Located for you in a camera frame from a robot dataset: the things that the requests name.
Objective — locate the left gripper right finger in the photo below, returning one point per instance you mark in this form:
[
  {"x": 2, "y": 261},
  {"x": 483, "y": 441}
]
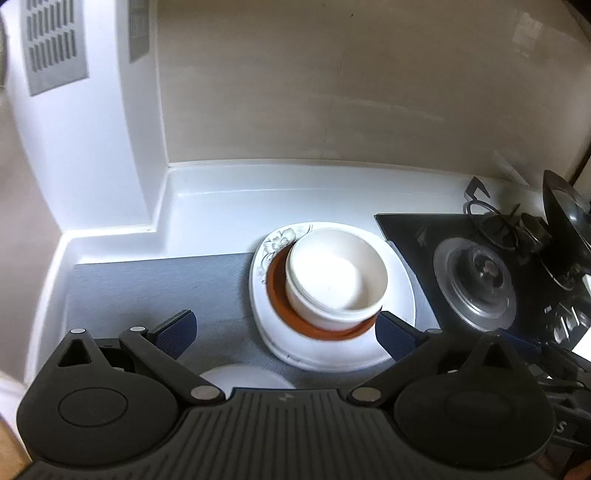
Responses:
[{"x": 414, "y": 349}]

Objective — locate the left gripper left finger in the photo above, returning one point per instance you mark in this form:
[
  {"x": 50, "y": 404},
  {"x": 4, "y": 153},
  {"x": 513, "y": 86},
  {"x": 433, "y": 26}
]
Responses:
[{"x": 171, "y": 337}]

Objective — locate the large white floral plate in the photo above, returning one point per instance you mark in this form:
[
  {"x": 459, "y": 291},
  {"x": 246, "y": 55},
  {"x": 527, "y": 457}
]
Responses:
[{"x": 317, "y": 355}]

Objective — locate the cream plastic bowl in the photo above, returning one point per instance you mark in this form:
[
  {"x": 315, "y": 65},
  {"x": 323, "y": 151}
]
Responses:
[{"x": 335, "y": 280}]

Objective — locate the brown round plate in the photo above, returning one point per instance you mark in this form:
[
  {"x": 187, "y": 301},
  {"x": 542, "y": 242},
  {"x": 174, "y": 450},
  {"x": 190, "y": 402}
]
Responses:
[{"x": 276, "y": 288}]

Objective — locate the grey dish mat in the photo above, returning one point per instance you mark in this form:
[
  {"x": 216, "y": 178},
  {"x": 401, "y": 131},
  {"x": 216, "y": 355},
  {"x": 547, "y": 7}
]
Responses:
[{"x": 108, "y": 298}]

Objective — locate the near gas burner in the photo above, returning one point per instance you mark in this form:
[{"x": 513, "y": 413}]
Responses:
[{"x": 476, "y": 283}]

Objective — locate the black gas stove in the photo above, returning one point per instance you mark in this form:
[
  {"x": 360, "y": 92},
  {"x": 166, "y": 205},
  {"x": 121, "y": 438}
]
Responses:
[{"x": 549, "y": 310}]

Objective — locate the black pan support grate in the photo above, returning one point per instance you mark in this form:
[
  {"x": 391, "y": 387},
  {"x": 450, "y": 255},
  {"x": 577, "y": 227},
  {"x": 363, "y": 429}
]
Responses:
[{"x": 489, "y": 212}]

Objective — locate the black wok with lid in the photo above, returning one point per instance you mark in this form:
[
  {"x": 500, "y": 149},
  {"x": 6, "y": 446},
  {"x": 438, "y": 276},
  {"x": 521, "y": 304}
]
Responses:
[{"x": 566, "y": 210}]

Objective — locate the grey vent grille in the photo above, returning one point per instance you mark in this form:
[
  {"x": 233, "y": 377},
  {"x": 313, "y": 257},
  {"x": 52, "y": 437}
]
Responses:
[{"x": 53, "y": 39}]

